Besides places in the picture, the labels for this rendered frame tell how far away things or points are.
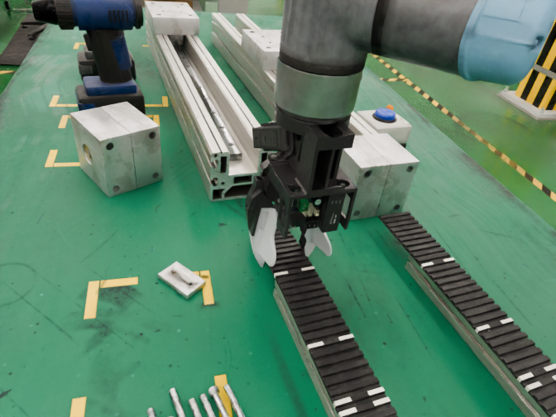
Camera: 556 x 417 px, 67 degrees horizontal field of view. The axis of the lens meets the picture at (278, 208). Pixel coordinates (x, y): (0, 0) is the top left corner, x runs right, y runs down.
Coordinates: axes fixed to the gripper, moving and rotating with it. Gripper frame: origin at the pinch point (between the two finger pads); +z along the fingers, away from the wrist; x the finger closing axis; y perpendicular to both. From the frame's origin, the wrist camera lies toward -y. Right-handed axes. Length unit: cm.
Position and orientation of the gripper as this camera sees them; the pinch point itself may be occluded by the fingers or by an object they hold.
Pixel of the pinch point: (282, 250)
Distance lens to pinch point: 53.1
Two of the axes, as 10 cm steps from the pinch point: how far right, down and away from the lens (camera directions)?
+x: 9.4, -1.3, 3.3
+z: -1.0, 7.9, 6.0
